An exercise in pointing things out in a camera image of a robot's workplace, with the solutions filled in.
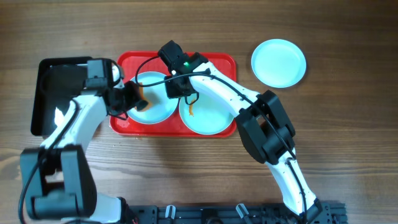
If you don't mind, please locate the light blue plate top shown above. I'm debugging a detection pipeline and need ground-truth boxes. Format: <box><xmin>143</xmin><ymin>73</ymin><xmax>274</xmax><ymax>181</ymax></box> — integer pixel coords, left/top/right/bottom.
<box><xmin>127</xmin><ymin>72</ymin><xmax>178</xmax><ymax>124</ymax></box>

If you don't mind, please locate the light blue plate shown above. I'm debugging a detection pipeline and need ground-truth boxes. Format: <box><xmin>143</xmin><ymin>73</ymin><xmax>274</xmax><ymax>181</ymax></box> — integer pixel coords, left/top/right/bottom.
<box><xmin>178</xmin><ymin>93</ymin><xmax>234</xmax><ymax>135</ymax></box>
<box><xmin>127</xmin><ymin>72</ymin><xmax>178</xmax><ymax>124</ymax></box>
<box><xmin>251</xmin><ymin>39</ymin><xmax>307</xmax><ymax>88</ymax></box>

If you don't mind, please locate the orange green sponge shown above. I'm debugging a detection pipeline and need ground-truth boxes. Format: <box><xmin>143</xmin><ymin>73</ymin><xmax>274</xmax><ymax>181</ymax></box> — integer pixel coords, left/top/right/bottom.
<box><xmin>136</xmin><ymin>83</ymin><xmax>152</xmax><ymax>112</ymax></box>

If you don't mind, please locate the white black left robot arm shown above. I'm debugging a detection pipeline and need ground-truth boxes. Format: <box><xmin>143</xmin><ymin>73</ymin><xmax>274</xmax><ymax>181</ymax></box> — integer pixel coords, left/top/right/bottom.
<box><xmin>18</xmin><ymin>57</ymin><xmax>148</xmax><ymax>223</ymax></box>

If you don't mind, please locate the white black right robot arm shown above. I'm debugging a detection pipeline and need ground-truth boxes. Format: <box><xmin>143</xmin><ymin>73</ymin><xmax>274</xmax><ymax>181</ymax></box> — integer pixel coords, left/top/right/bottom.
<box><xmin>157</xmin><ymin>40</ymin><xmax>322</xmax><ymax>223</ymax></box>

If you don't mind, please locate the red plastic tray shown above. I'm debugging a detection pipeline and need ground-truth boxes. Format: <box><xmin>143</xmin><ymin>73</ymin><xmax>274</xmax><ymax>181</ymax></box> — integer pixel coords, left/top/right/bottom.
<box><xmin>109</xmin><ymin>51</ymin><xmax>236</xmax><ymax>138</ymax></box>

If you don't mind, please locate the black water basin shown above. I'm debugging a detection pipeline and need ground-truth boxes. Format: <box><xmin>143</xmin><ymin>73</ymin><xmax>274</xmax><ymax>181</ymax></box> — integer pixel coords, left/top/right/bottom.
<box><xmin>30</xmin><ymin>57</ymin><xmax>92</xmax><ymax>136</ymax></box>

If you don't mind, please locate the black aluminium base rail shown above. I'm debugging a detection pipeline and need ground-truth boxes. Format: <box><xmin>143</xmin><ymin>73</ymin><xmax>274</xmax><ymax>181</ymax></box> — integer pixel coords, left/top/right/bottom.
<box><xmin>124</xmin><ymin>203</ymin><xmax>348</xmax><ymax>224</ymax></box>

